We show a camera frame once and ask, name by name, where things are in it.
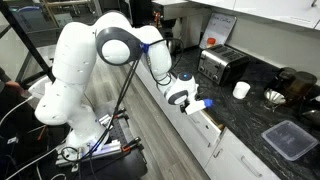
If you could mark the white lower cabinet door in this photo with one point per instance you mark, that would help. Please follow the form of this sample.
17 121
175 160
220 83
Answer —
233 160

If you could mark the white mug on counter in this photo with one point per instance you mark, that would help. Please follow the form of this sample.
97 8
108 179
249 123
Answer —
241 89

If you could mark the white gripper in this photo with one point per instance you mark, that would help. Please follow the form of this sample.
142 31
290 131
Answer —
195 106

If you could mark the black steel toaster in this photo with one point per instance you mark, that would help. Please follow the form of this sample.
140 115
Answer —
222 64

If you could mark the black coffee maker machine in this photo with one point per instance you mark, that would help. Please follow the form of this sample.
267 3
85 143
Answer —
183 17

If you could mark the small whiteboard sign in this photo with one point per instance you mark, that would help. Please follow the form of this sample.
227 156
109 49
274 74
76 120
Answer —
218 27

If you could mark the orange lid creamer jar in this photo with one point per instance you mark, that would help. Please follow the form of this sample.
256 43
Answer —
210 42

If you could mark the white wooden drawer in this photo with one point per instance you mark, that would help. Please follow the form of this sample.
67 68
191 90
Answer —
202 130

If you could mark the white upper cabinets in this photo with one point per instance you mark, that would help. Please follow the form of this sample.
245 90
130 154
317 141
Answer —
305 13

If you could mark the clear plastic container lid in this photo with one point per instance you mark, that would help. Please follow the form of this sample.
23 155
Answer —
289 140

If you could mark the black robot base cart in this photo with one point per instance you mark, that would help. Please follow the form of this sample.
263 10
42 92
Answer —
128 165

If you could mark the person in grey sleeve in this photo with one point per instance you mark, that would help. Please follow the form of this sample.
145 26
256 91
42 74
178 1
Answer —
7 85

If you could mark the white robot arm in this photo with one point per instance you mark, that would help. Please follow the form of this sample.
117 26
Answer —
111 41

